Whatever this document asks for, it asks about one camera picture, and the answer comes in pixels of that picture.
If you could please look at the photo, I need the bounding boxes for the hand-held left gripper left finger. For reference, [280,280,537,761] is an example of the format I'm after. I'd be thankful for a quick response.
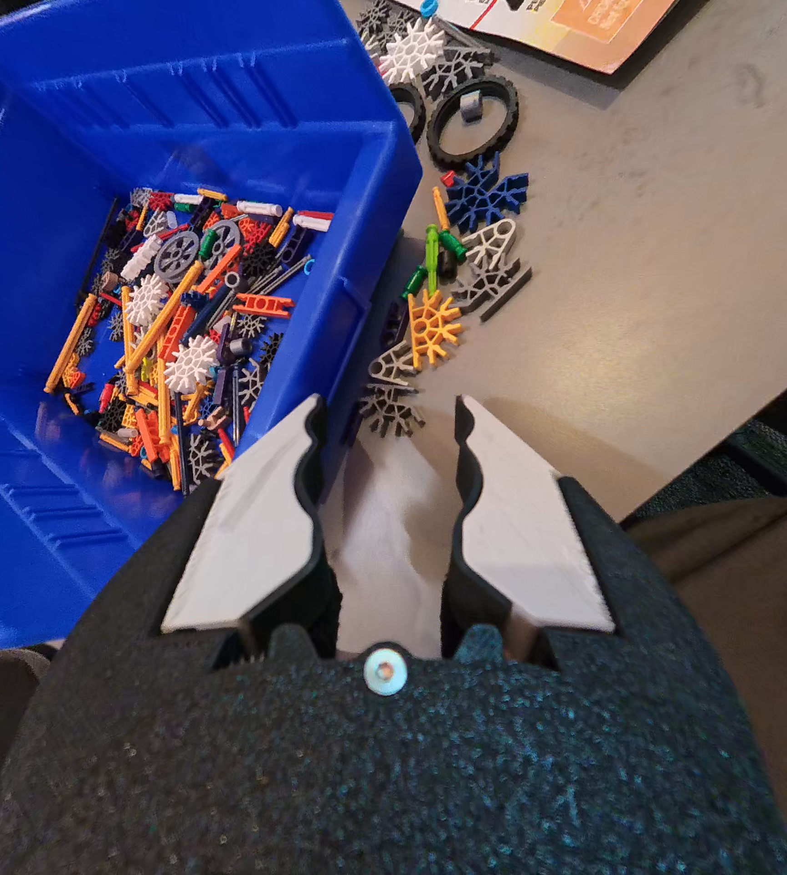
[159,393,334,660]

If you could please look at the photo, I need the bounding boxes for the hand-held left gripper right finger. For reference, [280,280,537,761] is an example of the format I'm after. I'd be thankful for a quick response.
[441,395,617,660]

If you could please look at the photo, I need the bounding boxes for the heap of mixed toy pieces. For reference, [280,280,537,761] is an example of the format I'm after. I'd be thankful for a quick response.
[43,186,337,494]

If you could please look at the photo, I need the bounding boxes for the pile of toy connectors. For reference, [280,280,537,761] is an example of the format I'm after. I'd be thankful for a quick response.
[349,0,534,440]

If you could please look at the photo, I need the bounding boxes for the black toy tyre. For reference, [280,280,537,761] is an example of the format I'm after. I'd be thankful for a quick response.
[426,74,521,172]
[390,82,428,143]

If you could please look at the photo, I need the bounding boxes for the large blue plastic bin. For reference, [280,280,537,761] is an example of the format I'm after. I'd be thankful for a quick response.
[0,0,424,649]

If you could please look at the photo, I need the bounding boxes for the white snowflake connector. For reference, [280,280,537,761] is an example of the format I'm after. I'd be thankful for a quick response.
[380,17,449,84]

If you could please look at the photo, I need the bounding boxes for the construction toy set plastic bag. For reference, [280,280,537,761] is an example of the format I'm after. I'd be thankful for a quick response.
[427,0,681,75]

